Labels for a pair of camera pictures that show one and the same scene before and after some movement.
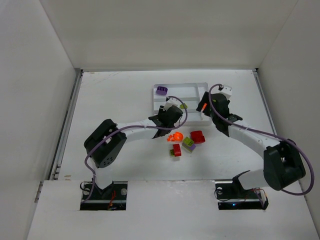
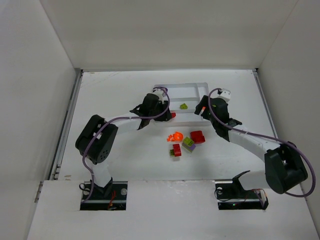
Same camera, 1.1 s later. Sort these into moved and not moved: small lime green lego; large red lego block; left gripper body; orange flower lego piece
Moved: left gripper body
Not moved: large red lego block; orange flower lego piece; small lime green lego
